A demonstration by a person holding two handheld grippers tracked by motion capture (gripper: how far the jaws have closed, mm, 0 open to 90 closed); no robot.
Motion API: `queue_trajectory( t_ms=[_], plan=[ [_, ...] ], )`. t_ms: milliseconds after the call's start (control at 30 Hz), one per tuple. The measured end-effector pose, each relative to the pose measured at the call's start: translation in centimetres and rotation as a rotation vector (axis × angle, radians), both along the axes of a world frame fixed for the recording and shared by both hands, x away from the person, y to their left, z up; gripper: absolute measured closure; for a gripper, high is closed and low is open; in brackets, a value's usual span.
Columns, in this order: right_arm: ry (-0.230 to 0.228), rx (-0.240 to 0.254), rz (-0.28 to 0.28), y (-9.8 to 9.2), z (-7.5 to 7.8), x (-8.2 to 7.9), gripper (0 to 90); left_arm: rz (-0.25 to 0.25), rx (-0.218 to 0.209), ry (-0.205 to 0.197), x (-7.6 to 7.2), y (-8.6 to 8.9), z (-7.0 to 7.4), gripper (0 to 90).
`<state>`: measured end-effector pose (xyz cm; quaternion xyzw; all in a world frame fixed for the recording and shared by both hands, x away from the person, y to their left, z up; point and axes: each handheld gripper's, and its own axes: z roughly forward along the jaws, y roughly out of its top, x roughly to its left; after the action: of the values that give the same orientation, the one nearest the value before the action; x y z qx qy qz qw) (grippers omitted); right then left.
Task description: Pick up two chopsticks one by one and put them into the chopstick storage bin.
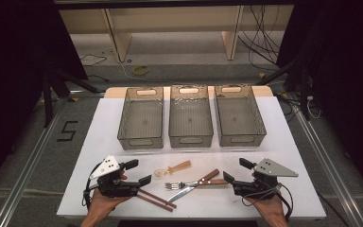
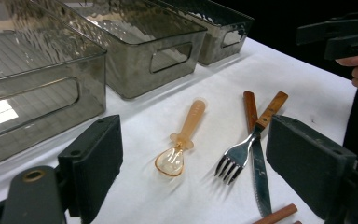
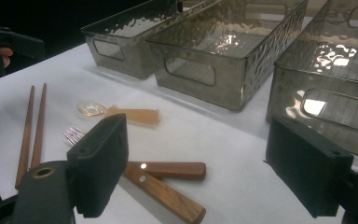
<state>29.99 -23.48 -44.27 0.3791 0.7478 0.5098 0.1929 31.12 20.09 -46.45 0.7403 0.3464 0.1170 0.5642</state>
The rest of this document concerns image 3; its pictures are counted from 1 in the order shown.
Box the knife with wooden handle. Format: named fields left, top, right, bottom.
left=127, top=161, right=207, bottom=181

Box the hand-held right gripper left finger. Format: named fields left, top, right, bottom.
left=12, top=113, right=129, bottom=224

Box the smoky translucent plastic bin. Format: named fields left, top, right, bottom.
left=80, top=0, right=200, bottom=79
left=147, top=0, right=309, bottom=112
left=265, top=0, right=358, bottom=162

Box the fork with wooden handle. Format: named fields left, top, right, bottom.
left=62, top=125, right=207, bottom=224

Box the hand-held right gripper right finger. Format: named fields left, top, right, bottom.
left=265, top=115, right=358, bottom=224

